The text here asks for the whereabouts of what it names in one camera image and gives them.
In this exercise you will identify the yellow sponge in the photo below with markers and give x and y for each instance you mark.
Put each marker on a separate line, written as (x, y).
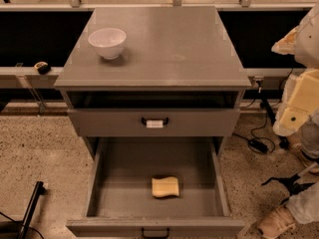
(165, 187)

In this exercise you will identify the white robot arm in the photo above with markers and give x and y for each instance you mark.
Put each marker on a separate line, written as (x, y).
(300, 98)

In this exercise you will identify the closed grey top drawer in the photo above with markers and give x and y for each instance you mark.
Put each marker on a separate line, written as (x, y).
(160, 122)

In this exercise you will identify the grey drawer cabinet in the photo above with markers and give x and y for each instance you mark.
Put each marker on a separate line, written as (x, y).
(138, 42)

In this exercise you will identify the open grey middle drawer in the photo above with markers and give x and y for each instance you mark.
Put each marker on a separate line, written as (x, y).
(120, 202)

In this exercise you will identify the white ceramic bowl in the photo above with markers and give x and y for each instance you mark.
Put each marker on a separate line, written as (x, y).
(109, 43)

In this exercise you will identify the yellow black tape measure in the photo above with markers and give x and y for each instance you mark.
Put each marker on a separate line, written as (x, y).
(42, 68)

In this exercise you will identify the black stand leg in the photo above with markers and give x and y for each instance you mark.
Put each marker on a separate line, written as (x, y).
(283, 141)

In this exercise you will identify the black bar lower left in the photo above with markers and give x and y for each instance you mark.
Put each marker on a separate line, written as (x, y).
(37, 192)

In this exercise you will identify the person's tan shoe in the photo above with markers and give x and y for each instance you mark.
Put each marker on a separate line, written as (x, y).
(276, 223)

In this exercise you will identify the black power adapter with cable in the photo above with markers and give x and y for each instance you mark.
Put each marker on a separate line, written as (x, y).
(249, 129)

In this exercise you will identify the metal rail frame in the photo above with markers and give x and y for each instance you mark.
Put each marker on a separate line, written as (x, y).
(30, 72)

